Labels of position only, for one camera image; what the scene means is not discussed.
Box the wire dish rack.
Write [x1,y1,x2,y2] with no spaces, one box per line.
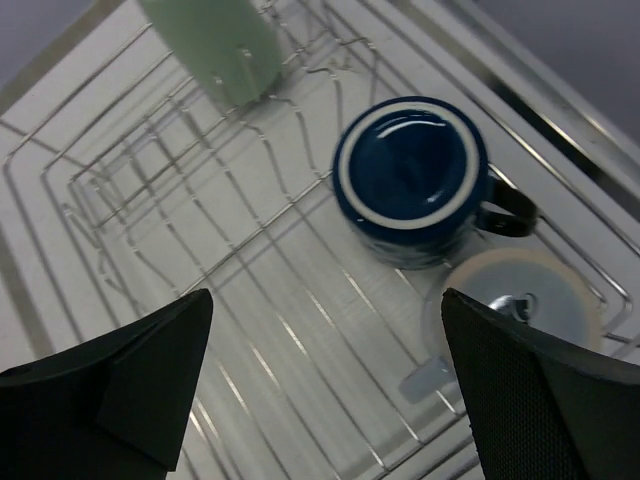
[1,1,639,479]

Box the dark blue mug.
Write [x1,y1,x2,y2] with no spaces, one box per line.
[331,96,539,270]

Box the pale blue white mug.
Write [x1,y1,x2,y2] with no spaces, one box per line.
[399,248,602,404]

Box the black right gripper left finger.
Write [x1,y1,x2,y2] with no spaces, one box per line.
[1,289,214,479]

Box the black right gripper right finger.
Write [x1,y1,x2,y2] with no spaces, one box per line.
[441,288,639,479]

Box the mint green tumbler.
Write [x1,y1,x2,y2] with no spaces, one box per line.
[139,0,283,106]

